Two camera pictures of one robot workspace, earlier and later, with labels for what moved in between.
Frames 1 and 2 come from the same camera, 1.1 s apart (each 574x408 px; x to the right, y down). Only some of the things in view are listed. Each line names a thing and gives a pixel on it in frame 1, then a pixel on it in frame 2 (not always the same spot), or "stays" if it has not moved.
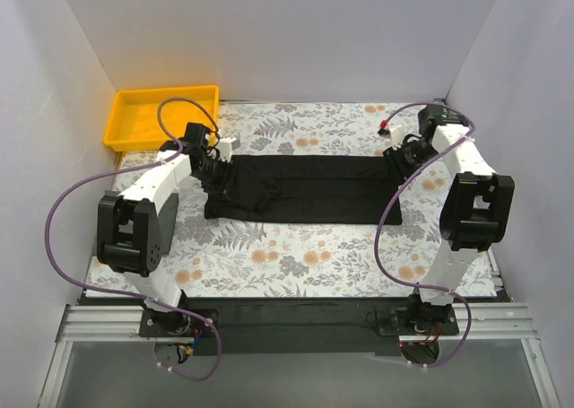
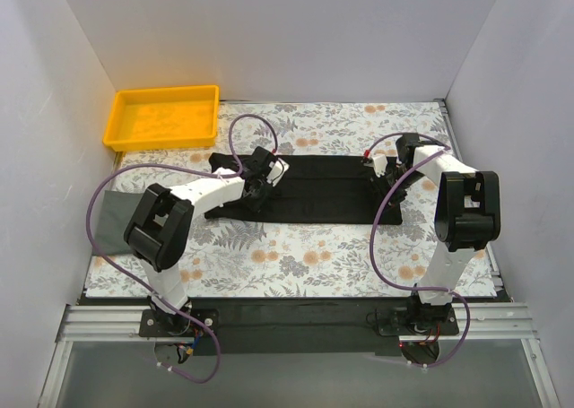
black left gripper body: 214,171 to 253,192
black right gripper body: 399,160 to 394,184
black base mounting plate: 301,326 stays
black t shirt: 304,189 stays
